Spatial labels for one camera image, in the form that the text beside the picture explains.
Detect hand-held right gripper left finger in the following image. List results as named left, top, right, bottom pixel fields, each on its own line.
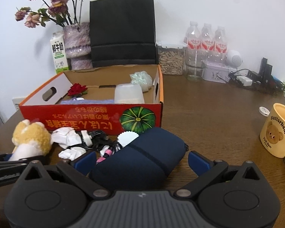
left=17, top=151, right=111, bottom=200

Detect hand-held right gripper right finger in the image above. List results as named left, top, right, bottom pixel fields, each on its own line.
left=173, top=150, right=266, bottom=200

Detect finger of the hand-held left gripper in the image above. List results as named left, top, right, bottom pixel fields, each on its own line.
left=0, top=155, right=46, bottom=172
left=0, top=152, right=12, bottom=163

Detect white tissue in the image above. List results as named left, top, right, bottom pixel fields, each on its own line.
left=58, top=146, right=87, bottom=161
left=51, top=127, right=82, bottom=149

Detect yellow and white plush toy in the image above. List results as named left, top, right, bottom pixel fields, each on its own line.
left=8, top=119, right=54, bottom=161

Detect red cardboard box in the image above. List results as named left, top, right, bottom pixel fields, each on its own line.
left=19, top=64, right=164, bottom=135

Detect ridged white lid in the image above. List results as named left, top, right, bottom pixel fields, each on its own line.
left=117, top=131, right=139, bottom=148

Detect navy blue pouch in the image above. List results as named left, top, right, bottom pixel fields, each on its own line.
left=89, top=127, right=188, bottom=191

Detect purple cloth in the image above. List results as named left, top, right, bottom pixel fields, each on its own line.
left=60, top=99, right=115, bottom=105

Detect red rose flower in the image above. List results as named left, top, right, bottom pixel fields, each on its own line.
left=67, top=83, right=88, bottom=97

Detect translucent plastic container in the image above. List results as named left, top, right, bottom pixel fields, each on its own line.
left=114, top=83, right=145, bottom=104

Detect iridescent plastic bag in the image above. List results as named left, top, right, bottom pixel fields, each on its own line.
left=129, top=71, right=153, bottom=93

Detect brown wooden desk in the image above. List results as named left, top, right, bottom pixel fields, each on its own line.
left=0, top=71, right=285, bottom=219

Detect yellow bear mug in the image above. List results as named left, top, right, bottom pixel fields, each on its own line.
left=259, top=103, right=285, bottom=167

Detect pale printed tin box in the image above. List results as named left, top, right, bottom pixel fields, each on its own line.
left=201, top=61, right=231, bottom=84

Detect white power adapter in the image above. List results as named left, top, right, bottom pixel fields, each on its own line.
left=236, top=76, right=253, bottom=86

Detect clear drinking glass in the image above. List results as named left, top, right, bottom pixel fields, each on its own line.
left=184, top=50, right=206, bottom=81

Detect black power adapters cluster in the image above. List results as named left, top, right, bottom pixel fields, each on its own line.
left=228, top=68, right=285, bottom=93

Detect clear container of seeds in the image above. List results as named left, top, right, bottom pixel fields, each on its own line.
left=155, top=41, right=186, bottom=76

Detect white round speaker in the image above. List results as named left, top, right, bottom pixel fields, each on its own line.
left=225, top=50, right=243, bottom=67

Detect green and white milk carton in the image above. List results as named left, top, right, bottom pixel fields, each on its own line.
left=50, top=31, right=69, bottom=75

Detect black upright adapter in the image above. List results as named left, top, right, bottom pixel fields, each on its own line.
left=259, top=57, right=274, bottom=82

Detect purple marbled vase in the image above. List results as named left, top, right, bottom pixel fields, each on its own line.
left=63, top=21, right=92, bottom=71

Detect red label water bottle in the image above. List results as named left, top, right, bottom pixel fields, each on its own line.
left=214, top=26, right=228, bottom=54
left=200, top=23, right=215, bottom=52
left=185, top=21, right=201, bottom=53

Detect black paper bag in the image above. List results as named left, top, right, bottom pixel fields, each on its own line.
left=89, top=0, right=157, bottom=68

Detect dried pink flowers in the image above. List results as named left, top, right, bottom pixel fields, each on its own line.
left=15, top=0, right=88, bottom=28

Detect white charger with black cable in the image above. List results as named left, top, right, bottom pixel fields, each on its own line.
left=74, top=129, right=122, bottom=153

